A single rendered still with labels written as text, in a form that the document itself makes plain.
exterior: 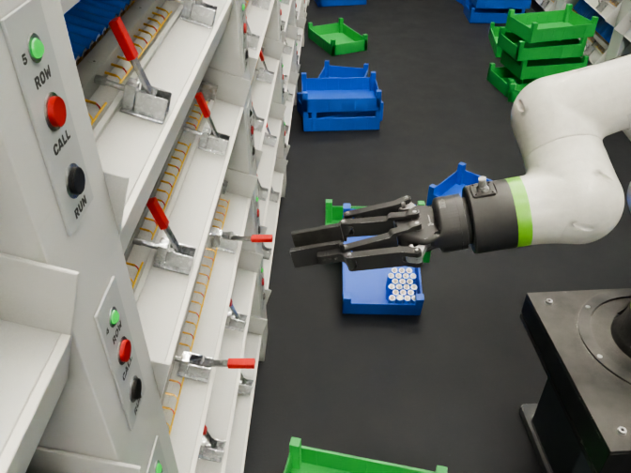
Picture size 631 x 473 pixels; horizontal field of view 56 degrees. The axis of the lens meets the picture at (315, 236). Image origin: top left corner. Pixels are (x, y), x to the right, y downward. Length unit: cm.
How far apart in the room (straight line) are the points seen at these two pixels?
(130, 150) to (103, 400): 21
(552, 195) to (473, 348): 79
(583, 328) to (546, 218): 38
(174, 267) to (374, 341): 88
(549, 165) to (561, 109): 8
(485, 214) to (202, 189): 37
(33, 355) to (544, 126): 66
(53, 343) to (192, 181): 49
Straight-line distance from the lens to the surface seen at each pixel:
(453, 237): 79
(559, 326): 112
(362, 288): 159
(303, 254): 81
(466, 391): 143
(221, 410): 102
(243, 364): 79
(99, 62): 61
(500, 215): 78
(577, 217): 80
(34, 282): 36
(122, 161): 52
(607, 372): 107
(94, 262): 41
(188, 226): 75
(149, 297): 65
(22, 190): 32
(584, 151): 82
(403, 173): 213
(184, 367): 81
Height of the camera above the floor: 110
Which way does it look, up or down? 37 degrees down
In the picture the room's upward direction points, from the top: straight up
